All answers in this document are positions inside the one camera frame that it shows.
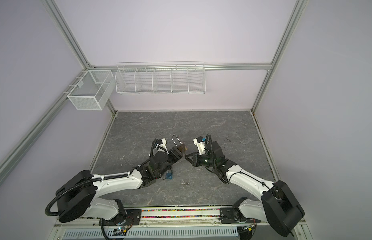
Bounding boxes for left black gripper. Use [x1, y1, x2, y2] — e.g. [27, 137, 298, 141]
[157, 144, 185, 179]

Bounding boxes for brass padlock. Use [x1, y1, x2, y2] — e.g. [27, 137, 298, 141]
[172, 134, 187, 153]

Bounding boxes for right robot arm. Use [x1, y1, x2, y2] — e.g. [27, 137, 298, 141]
[185, 134, 305, 237]

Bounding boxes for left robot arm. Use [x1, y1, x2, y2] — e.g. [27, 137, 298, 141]
[44, 139, 186, 224]

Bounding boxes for blue padlock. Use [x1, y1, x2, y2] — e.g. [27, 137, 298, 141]
[165, 169, 173, 180]

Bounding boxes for white mesh box basket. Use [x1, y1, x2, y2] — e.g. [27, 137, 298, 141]
[68, 70, 116, 111]

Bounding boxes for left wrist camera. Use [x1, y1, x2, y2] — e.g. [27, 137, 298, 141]
[154, 139, 168, 153]

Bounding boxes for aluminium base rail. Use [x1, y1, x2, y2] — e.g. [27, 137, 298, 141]
[58, 199, 303, 235]

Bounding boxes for white wire shelf basket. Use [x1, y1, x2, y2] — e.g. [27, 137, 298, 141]
[115, 62, 206, 95]

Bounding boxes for white vented cable duct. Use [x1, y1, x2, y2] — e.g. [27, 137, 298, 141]
[60, 226, 239, 240]

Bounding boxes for aluminium frame profiles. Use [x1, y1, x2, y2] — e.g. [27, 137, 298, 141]
[0, 1, 307, 186]

